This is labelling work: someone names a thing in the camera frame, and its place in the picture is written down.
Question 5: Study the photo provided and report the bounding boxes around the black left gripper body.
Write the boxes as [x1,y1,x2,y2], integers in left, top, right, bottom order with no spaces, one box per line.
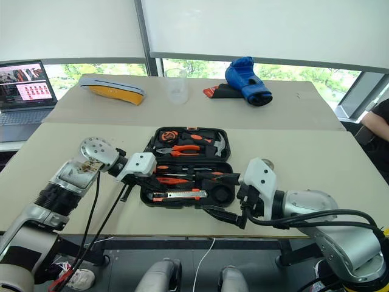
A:
[123,173,156,191]

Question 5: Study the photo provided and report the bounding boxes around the person's black clothed body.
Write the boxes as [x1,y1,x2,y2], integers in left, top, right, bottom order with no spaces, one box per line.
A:
[355,98,389,174]

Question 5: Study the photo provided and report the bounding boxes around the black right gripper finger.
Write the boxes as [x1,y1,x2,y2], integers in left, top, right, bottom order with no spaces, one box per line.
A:
[201,204,247,230]
[216,173,242,186]

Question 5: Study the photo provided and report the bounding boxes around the grey rounded shape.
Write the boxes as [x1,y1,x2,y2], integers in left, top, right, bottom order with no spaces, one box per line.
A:
[218,265,249,292]
[134,257,183,292]

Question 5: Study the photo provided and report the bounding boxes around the black orange tape measure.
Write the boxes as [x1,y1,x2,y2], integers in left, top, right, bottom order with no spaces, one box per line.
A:
[160,130,180,144]

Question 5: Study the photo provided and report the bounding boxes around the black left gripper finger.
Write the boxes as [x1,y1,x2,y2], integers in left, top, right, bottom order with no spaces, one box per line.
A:
[120,182,136,203]
[142,180,159,196]

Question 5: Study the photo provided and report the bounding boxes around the white roller blind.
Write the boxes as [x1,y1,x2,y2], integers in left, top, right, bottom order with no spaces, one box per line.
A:
[140,0,389,66]
[0,0,148,61]

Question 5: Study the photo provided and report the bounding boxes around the black table leg frame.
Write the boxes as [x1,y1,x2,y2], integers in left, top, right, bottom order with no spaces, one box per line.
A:
[57,236,111,266]
[274,238,323,268]

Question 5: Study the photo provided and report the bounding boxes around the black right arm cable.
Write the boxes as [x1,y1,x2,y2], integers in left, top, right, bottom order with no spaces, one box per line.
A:
[246,209,386,245]

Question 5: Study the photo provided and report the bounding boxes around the grey window frame post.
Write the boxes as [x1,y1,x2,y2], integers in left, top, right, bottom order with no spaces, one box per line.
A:
[335,72,389,123]

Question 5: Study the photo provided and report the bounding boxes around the black plastic tool case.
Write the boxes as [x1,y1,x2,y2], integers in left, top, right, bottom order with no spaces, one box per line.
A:
[139,126,241,209]

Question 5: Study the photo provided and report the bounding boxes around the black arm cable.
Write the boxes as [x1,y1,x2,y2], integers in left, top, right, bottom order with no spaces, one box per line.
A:
[65,182,129,276]
[246,209,386,245]
[72,171,102,268]

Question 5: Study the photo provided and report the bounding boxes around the white thin cable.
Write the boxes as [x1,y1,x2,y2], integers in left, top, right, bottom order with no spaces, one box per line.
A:
[193,237,216,292]

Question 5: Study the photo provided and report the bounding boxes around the white sneaker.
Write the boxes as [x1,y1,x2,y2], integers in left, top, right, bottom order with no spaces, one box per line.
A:
[58,266,95,291]

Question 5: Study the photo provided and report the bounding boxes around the orange handled pliers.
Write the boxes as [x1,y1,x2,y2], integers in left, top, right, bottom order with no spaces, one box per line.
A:
[156,144,202,158]

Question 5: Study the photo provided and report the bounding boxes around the black red flat pad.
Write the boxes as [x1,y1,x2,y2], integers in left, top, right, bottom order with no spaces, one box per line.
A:
[203,83,245,100]

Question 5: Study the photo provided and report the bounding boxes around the grey laptop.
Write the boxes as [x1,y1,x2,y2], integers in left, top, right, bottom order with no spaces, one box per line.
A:
[0,60,59,143]

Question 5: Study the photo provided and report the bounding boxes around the black orange handled screwdriver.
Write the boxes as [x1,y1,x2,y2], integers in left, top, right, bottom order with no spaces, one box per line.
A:
[154,165,214,173]
[163,171,236,184]

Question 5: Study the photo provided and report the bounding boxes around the black orange utility knife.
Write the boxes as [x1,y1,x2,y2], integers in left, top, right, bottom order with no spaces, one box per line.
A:
[151,189,209,203]

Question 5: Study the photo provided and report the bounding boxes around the clear plastic measuring cup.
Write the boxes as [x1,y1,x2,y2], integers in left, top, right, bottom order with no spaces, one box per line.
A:
[164,68,190,106]

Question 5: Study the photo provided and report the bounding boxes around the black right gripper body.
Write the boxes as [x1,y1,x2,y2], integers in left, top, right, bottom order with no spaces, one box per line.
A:
[236,184,264,220]

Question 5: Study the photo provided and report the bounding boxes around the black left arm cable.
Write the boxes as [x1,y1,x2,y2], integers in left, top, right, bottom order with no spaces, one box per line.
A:
[65,182,129,276]
[72,171,102,268]

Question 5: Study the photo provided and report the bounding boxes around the claw hammer black orange grip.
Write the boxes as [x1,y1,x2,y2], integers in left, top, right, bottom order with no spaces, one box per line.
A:
[181,131,227,157]

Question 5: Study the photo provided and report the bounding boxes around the blue boxing glove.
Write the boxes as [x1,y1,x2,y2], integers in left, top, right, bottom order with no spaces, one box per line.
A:
[224,56,274,107]

